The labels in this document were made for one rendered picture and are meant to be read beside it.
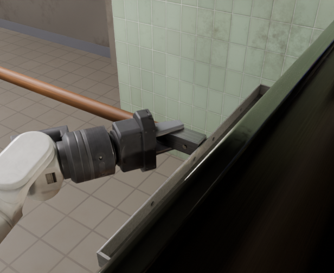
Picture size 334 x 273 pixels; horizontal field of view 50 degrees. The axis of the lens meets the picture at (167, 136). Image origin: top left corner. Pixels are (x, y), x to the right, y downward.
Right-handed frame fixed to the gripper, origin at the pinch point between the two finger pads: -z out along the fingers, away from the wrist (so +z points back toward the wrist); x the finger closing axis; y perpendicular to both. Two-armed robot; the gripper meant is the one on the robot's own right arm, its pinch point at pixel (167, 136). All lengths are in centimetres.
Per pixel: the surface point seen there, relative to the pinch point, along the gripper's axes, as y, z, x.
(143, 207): -15.9, 9.9, 0.7
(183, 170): -9.7, 1.0, -0.2
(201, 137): -4.7, -4.6, 1.7
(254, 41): 95, -86, -26
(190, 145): -5.0, -2.4, 0.6
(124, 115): 8.0, 5.6, 1.2
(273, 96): -28.5, 1.8, 23.3
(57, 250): 82, 29, -120
